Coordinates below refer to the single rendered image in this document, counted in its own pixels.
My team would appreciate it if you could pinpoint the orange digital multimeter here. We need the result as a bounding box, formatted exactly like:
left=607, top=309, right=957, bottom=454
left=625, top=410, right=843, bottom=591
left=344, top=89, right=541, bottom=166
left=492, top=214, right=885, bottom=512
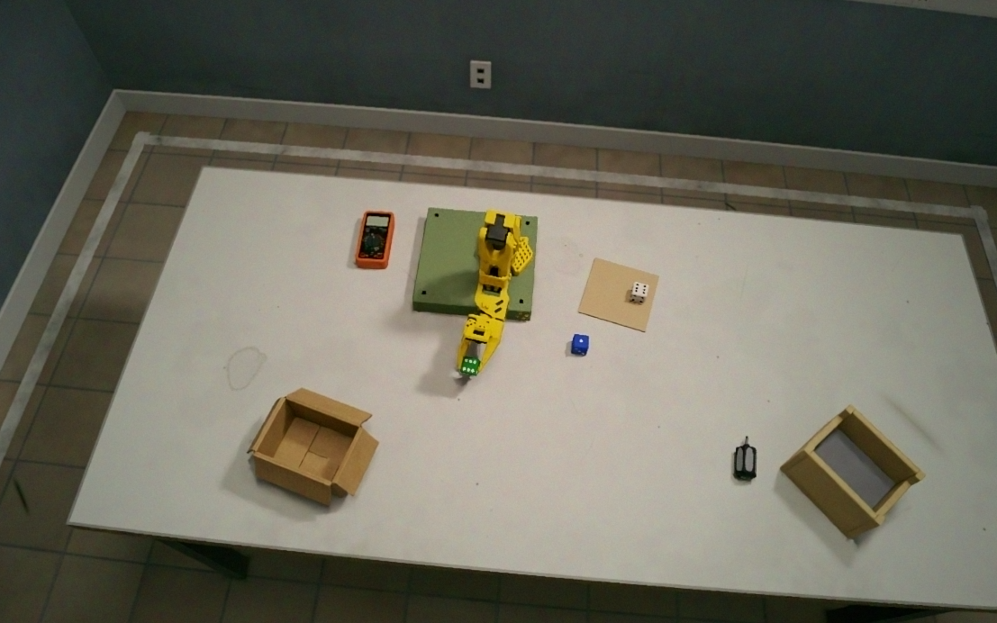
left=355, top=211, right=395, bottom=269

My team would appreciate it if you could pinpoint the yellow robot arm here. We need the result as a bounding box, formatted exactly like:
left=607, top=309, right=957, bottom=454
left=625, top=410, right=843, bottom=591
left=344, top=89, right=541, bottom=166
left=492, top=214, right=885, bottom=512
left=475, top=210, right=533, bottom=321

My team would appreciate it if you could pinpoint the green die with white pips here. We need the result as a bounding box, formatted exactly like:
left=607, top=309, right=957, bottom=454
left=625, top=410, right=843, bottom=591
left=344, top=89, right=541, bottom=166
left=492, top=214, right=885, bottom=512
left=460, top=357, right=481, bottom=376

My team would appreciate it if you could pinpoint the tan flat mat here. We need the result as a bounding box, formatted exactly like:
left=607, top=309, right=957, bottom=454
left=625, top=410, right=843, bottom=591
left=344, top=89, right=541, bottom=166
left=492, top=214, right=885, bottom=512
left=578, top=257, right=659, bottom=332

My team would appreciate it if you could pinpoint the blue die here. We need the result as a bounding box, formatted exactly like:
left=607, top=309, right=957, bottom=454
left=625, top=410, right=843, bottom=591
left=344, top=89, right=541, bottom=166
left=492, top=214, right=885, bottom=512
left=571, top=334, right=589, bottom=355

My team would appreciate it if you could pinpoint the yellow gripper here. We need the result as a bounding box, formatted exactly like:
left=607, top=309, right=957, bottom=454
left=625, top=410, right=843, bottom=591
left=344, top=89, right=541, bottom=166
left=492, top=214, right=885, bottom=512
left=458, top=313, right=504, bottom=373

